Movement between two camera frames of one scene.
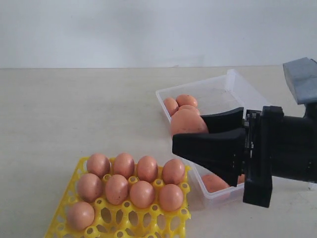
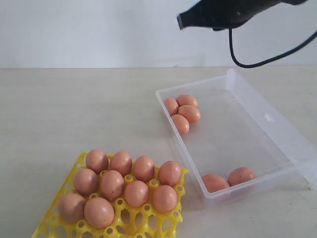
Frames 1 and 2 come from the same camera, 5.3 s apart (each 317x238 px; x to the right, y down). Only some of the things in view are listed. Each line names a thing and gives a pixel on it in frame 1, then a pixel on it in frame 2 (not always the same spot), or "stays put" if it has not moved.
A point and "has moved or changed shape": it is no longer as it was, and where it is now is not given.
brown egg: (186, 99) stays put
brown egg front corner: (212, 183) stays put
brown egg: (90, 187) has moved or changed shape
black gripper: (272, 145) -> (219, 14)
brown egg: (171, 197) has moved or changed shape
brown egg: (171, 105) stays put
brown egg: (80, 215) -> (72, 208)
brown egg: (188, 110) stays put
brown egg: (187, 120) -> (98, 212)
